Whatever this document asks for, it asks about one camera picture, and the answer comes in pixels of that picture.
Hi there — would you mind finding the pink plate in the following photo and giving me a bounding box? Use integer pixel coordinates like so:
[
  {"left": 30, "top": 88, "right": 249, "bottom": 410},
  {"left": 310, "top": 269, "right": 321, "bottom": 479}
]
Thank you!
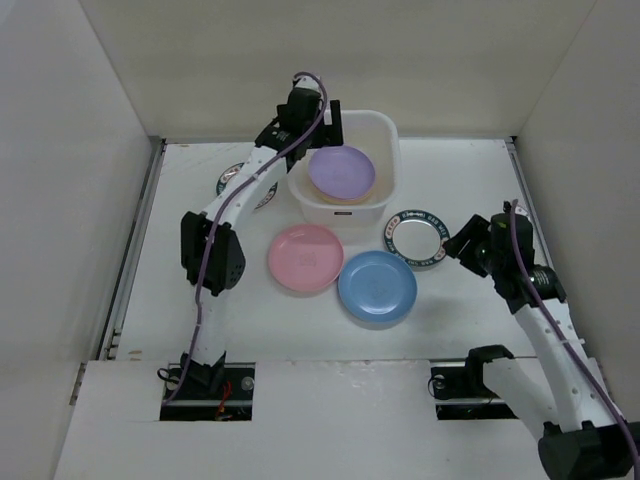
[
  {"left": 267, "top": 224, "right": 345, "bottom": 293},
  {"left": 313, "top": 187, "right": 373, "bottom": 205}
]

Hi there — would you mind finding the green-rimmed white plate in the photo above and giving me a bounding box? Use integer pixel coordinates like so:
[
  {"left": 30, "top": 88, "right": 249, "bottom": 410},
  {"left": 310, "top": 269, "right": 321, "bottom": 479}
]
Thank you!
[
  {"left": 215, "top": 163, "right": 278, "bottom": 210},
  {"left": 383, "top": 209, "right": 451, "bottom": 270}
]

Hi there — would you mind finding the cream plate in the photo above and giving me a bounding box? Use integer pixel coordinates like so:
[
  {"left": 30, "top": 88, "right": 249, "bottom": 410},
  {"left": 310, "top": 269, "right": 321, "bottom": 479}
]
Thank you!
[{"left": 319, "top": 195, "right": 369, "bottom": 205}]

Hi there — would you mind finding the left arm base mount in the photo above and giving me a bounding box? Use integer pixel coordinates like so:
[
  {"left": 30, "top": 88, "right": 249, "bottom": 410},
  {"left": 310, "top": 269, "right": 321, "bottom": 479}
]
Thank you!
[{"left": 157, "top": 363, "right": 256, "bottom": 422}]

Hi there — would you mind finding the purple plate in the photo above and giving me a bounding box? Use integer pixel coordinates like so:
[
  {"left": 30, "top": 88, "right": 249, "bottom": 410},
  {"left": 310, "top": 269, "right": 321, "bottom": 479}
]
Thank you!
[{"left": 307, "top": 146, "right": 376, "bottom": 198}]

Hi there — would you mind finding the blue plate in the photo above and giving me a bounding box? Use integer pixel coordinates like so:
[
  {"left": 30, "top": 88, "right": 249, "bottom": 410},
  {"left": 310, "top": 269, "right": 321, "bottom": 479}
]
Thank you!
[{"left": 338, "top": 250, "right": 418, "bottom": 330}]

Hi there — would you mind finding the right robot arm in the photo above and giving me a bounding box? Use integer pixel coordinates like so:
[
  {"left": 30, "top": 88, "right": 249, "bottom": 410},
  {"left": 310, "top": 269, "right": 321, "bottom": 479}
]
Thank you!
[{"left": 443, "top": 203, "right": 639, "bottom": 479}]

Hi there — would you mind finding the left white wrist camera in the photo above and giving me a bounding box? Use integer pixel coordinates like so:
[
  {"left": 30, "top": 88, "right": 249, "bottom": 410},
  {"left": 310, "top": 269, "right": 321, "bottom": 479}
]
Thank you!
[{"left": 292, "top": 74, "right": 321, "bottom": 93}]

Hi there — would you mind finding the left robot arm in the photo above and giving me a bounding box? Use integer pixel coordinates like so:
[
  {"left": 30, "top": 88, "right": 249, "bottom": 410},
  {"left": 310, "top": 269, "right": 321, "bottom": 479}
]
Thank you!
[{"left": 178, "top": 72, "right": 344, "bottom": 396}]

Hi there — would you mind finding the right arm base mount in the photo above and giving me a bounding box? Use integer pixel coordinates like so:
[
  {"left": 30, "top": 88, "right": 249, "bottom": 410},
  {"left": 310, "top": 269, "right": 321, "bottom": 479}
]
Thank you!
[{"left": 427, "top": 361, "right": 517, "bottom": 421}]

